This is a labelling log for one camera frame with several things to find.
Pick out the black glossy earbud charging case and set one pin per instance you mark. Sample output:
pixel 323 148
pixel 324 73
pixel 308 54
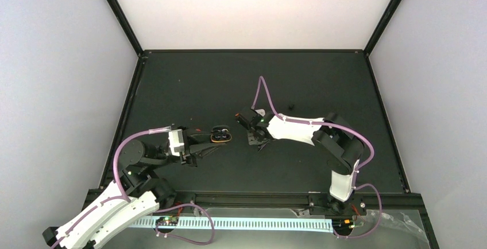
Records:
pixel 220 134

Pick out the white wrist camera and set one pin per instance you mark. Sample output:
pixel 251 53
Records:
pixel 261 112
pixel 176 144

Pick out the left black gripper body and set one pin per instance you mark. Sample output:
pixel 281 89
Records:
pixel 189 157

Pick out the clear plastic sheet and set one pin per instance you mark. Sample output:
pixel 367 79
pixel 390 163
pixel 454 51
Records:
pixel 400 221

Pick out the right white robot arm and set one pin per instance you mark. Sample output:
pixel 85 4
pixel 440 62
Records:
pixel 341 148

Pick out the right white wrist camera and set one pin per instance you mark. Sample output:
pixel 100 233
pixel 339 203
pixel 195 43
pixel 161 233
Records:
pixel 261 112

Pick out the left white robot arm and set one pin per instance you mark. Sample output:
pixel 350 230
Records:
pixel 136 190

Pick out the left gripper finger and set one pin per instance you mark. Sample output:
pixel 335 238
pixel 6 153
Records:
pixel 203 149
pixel 199 136

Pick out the black aluminium front rail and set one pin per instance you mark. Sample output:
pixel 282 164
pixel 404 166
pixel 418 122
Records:
pixel 321 201

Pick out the white slotted cable duct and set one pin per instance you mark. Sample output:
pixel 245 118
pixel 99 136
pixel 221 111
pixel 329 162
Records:
pixel 236 223

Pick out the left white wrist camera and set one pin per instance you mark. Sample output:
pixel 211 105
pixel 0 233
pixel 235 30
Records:
pixel 176 144

